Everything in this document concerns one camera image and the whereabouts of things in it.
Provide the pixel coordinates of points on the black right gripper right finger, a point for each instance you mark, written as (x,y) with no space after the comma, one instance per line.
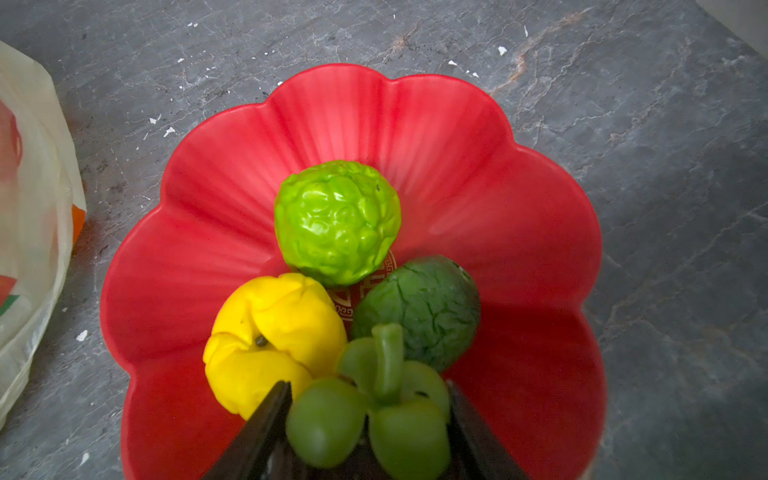
(477,453)

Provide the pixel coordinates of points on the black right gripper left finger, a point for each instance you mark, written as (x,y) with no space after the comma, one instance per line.
(248,454)

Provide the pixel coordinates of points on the green fake bell pepper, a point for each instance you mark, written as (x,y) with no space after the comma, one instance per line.
(401,406)

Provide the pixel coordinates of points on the yellow fake fruit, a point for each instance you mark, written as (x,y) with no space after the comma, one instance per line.
(272,329)

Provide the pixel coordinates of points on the dark green fake avocado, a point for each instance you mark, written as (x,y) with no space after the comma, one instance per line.
(436,302)

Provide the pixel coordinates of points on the green fake custard apple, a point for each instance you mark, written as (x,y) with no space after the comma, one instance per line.
(336,221)

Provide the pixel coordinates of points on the red flower-shaped plate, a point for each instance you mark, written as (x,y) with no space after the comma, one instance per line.
(515,220)

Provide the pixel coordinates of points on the cream printed plastic bag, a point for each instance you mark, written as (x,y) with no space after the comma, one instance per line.
(43,209)

